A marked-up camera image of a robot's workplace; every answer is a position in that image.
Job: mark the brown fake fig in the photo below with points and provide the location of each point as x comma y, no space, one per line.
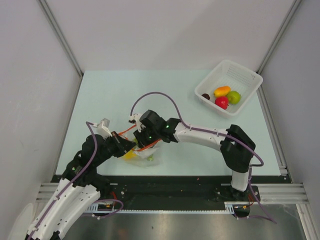
206,96

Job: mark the orange fake mango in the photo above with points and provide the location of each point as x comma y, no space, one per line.
221,91

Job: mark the aluminium frame post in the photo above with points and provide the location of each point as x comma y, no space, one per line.
280,33
49,15

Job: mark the left aluminium frame post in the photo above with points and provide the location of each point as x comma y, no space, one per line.
49,15

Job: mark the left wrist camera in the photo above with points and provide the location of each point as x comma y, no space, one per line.
103,128

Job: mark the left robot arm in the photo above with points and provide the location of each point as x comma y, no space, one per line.
79,187

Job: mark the white plastic basket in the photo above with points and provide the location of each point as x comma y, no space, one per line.
237,77

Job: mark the right aluminium frame post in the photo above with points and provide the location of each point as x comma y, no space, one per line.
280,33

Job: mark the green fake pear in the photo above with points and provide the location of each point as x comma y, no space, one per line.
233,97

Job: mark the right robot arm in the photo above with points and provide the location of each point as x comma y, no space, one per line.
233,143

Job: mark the white cable duct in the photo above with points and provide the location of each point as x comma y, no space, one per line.
227,208

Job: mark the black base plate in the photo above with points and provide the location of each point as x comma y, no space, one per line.
180,193

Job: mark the green fake grapes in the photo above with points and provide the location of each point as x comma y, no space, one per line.
150,158

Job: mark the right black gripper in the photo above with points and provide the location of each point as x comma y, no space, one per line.
140,136

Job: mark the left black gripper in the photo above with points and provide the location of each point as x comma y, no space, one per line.
123,145

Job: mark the clear zip top bag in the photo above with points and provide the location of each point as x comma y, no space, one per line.
142,153

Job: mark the red fake apple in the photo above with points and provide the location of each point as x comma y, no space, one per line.
222,102

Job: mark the aluminium rail right side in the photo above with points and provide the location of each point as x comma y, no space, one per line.
279,154

